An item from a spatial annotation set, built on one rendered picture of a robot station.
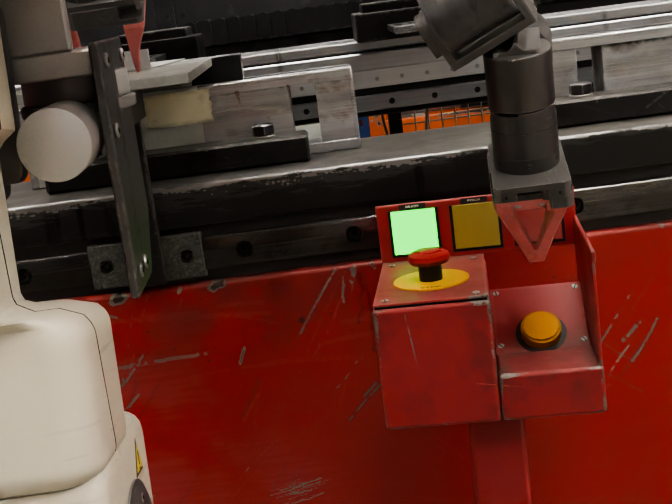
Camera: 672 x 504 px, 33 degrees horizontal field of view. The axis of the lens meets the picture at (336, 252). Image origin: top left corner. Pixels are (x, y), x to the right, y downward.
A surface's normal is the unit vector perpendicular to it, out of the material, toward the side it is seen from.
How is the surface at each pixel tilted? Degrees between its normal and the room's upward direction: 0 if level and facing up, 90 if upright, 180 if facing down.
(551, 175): 14
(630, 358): 90
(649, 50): 90
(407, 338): 90
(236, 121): 90
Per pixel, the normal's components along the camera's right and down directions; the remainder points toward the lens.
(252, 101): 0.03, 0.22
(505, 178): -0.16, -0.88
